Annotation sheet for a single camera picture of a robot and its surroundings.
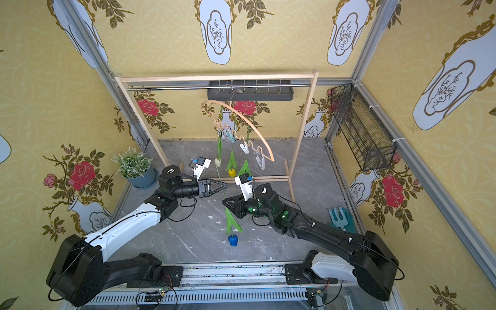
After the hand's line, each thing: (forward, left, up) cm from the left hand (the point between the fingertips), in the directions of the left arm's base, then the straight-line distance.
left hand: (228, 188), depth 71 cm
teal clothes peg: (+49, +2, -23) cm, 54 cm away
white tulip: (+20, +6, -8) cm, 23 cm away
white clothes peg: (+14, -6, +7) cm, 17 cm away
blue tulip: (-10, -1, -7) cm, 12 cm away
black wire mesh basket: (+19, -61, +2) cm, 64 cm away
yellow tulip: (+18, -1, -9) cm, 20 cm away
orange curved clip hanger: (+61, +11, -19) cm, 64 cm away
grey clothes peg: (+6, -12, +7) cm, 15 cm away
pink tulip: (+11, -6, -4) cm, 14 cm away
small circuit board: (-30, +27, -27) cm, 49 cm away
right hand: (-6, +1, -4) cm, 7 cm away
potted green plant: (+18, +44, -10) cm, 49 cm away
